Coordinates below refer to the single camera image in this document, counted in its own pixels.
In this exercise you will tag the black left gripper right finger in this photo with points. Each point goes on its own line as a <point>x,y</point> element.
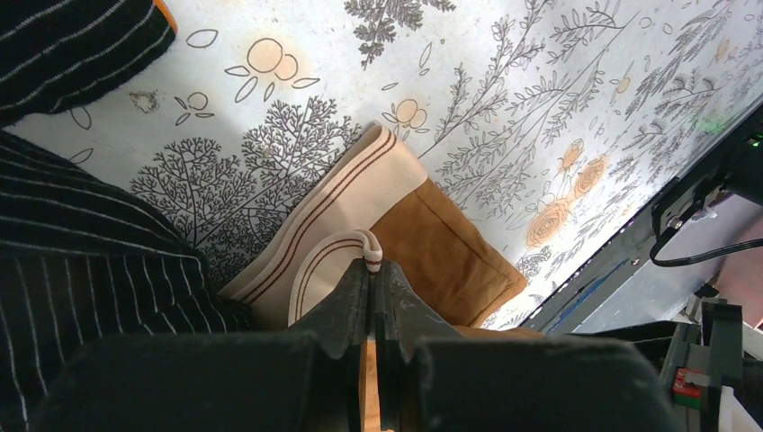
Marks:
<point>433,378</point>

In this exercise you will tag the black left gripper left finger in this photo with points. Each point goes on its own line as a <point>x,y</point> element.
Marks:
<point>304,378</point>

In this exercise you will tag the brown boxer underwear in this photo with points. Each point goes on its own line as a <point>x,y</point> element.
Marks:
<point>377,203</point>

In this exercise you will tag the black mounting base rail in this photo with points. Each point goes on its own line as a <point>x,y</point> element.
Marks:
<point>708,207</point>

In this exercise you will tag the floral patterned table mat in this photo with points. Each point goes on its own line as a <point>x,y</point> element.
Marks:
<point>549,123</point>

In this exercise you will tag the black striped underwear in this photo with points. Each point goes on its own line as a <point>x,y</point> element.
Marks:
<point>82,259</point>

